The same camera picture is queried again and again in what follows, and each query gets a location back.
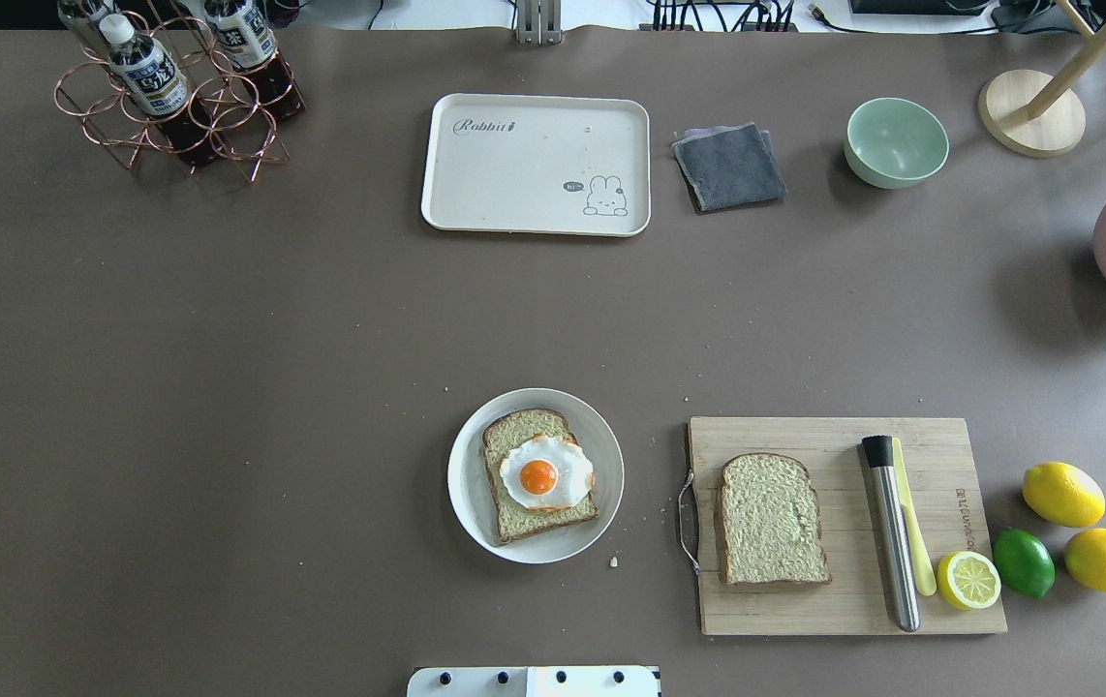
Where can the white round plate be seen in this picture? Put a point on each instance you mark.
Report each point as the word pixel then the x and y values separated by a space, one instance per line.
pixel 467 483

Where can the bread slice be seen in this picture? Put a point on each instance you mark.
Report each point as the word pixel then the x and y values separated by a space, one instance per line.
pixel 769 524
pixel 514 521

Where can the cream rabbit serving tray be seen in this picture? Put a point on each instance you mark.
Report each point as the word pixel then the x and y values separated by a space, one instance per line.
pixel 538 164

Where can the fried egg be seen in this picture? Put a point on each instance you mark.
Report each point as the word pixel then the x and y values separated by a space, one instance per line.
pixel 548 474

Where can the grey folded cloth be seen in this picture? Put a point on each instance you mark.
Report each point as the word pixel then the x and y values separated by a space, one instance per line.
pixel 729 166

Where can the pale green bowl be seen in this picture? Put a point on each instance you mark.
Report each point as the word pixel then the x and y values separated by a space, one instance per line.
pixel 893 143

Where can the bamboo cutting board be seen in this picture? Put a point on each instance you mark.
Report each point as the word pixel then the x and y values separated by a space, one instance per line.
pixel 945 491

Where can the yellow plastic knife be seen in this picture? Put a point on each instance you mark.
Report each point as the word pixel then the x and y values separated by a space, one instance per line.
pixel 924 575

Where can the right tea bottle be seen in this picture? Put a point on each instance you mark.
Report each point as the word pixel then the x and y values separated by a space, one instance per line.
pixel 242 31

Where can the tea bottle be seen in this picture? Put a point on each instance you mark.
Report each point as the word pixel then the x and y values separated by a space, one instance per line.
pixel 82 19
pixel 160 89
pixel 242 31

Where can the front tea bottle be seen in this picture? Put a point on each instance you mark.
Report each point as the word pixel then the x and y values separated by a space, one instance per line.
pixel 160 89

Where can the half lemon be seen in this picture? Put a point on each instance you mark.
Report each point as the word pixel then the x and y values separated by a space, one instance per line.
pixel 968 580

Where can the green lime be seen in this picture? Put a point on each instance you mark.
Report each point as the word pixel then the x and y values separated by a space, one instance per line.
pixel 1023 563

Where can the upper whole lemon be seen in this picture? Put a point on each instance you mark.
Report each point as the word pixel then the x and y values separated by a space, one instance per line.
pixel 1064 495

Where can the wooden cup stand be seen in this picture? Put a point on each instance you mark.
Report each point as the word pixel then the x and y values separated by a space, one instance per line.
pixel 1037 114

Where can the left tea bottle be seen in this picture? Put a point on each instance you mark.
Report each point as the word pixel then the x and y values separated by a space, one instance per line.
pixel 82 19

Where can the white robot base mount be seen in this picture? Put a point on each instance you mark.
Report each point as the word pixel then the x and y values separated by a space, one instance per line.
pixel 573 680

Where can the copper wire bottle rack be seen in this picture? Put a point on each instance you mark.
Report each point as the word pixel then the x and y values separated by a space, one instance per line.
pixel 243 132

